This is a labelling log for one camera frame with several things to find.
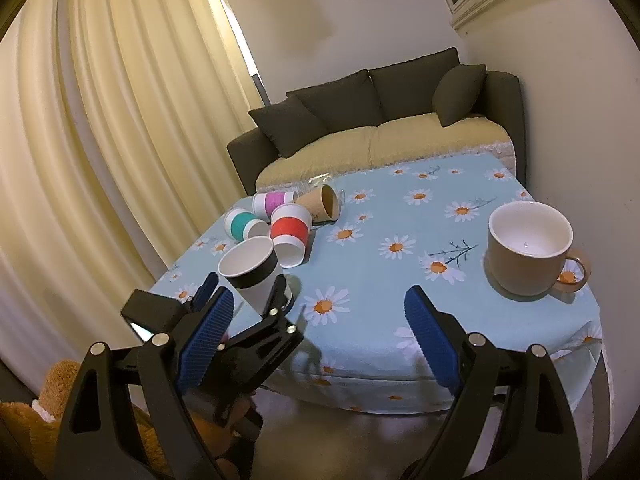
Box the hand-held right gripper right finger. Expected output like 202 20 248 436
403 285 584 480

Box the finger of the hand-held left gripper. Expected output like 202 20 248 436
222 275 304 382
121 272 221 346

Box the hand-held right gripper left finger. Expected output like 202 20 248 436
52 289 236 480

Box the white cup with black band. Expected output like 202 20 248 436
218 236 293 312

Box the white cup with teal band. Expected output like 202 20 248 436
223 208 271 242

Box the white cup with red band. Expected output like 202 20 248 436
270 203 312 267

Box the white cup with pink band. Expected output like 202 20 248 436
252 190 300 219

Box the brown paper cup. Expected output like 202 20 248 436
294 183 342 225

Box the clear plastic cup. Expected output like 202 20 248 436
299 172 337 194

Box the blue daisy print tablecloth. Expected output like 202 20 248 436
149 153 604 414

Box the beige ceramic mug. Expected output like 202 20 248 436
487 201 592 297

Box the brown plush teddy bear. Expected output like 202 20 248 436
0 359 166 480

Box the dark grey throw pillow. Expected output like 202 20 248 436
432 63 487 128
248 94 329 159

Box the yellow sofa seat cover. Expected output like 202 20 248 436
255 112 516 194

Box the cream pleated curtain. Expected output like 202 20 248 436
0 0 267 361

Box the dark grey sofa back cushion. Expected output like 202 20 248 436
286 69 384 134
368 47 461 117

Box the dark grey sofa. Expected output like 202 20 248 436
227 47 524 197

